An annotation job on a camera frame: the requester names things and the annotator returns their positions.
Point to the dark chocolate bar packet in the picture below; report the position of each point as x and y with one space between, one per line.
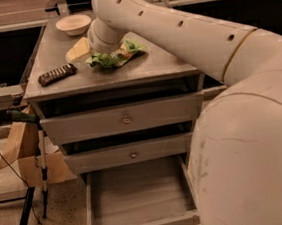
57 74

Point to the top grey drawer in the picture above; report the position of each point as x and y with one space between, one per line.
114 120

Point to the bottom grey open drawer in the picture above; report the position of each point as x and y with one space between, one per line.
154 192

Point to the grey drawer cabinet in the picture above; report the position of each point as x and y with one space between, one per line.
72 103

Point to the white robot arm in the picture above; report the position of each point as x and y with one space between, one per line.
237 141

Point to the middle grey drawer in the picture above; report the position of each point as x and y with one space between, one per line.
128 153

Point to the black tripod stand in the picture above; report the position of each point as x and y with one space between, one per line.
26 116

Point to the green rice chip bag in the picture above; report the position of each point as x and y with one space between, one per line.
112 60

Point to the brown cardboard box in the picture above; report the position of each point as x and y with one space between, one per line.
22 146

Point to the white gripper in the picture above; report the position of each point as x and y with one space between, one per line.
93 42

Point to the white bowl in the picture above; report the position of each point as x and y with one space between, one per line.
74 25

